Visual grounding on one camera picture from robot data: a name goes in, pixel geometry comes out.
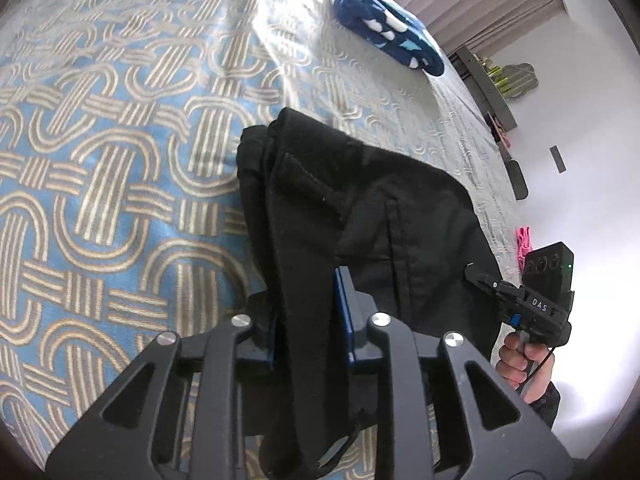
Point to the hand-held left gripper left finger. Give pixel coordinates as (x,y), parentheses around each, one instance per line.
(252,350)

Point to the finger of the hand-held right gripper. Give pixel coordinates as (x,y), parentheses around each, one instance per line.
(487,285)

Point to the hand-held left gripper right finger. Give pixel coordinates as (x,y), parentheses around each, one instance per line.
(345,320)

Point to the black pants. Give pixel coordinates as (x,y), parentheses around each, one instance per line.
(400,210)

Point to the person's right forearm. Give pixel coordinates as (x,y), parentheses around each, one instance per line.
(547,405)

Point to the person's right hand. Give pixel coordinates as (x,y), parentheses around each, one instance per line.
(512,360)

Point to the pink cloth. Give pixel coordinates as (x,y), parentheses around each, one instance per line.
(525,242)

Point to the dark chair back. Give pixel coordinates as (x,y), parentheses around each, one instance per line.
(517,180)

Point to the pink hanging item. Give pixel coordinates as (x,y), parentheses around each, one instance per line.
(501,132)

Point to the blue patterned bedspread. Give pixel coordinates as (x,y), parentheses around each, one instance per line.
(100,160)

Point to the blue white-spotted cloth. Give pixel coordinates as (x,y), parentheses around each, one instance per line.
(385,20)

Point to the beige curtain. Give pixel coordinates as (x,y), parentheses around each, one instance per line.
(475,0)

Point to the dark wall plate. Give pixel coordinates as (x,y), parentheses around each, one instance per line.
(557,158)

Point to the dark wall shelf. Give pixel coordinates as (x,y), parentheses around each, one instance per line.
(492,95)

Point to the green wall decoration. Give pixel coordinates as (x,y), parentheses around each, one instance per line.
(520,80)

